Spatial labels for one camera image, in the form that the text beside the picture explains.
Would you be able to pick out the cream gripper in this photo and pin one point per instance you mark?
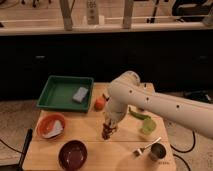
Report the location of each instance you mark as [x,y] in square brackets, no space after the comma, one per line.
[110,124]

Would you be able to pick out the dark red grape bunch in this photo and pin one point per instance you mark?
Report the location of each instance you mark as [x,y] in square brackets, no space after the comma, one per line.
[108,131]

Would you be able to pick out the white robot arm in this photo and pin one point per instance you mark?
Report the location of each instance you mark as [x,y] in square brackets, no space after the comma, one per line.
[125,90]

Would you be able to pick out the orange tomato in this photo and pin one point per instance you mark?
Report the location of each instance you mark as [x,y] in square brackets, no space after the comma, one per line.
[99,103]

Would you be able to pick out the green chili pepper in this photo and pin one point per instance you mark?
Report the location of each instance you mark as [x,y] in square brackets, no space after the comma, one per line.
[138,115]

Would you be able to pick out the light green pear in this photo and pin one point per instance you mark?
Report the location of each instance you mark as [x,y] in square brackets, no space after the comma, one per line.
[148,126]

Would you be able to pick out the grey sponge block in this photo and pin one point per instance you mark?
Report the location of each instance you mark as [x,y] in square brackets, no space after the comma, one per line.
[80,94]

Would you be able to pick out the dark maroon bowl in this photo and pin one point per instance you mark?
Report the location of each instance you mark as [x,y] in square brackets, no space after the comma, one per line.
[72,155]

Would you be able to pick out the small metal cup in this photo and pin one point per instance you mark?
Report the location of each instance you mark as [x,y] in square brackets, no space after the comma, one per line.
[157,152]

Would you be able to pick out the white cloth in bowl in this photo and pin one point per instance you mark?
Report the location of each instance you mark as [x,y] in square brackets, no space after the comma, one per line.
[57,129]

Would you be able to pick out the orange bowl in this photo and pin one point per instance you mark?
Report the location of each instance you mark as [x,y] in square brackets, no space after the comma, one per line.
[45,125]

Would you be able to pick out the green plastic tray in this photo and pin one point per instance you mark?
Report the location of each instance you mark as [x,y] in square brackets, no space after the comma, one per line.
[58,93]

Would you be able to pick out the black bar at table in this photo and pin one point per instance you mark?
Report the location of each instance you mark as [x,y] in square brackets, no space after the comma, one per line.
[27,141]

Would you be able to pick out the dark blue object on floor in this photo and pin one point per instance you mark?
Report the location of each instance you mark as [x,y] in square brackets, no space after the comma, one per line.
[201,96]

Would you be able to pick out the white remote on shelf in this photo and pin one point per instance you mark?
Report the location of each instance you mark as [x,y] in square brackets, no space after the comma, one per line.
[92,12]

